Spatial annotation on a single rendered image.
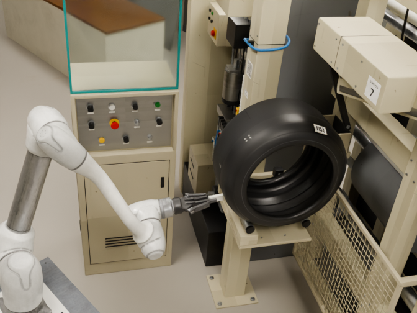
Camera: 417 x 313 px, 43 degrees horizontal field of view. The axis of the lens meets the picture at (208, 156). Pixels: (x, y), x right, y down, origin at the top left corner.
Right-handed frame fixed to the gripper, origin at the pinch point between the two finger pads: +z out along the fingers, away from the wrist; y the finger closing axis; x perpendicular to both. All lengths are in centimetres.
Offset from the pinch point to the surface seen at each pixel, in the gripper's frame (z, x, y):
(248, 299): 22, 106, 24
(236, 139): 9.9, -30.7, -0.9
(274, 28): 36, -66, 27
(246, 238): 11.4, 19.7, -9.3
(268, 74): 34, -44, 27
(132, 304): -48, 98, 33
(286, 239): 31.7, 27.3, -8.2
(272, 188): 32.5, 13.7, 14.9
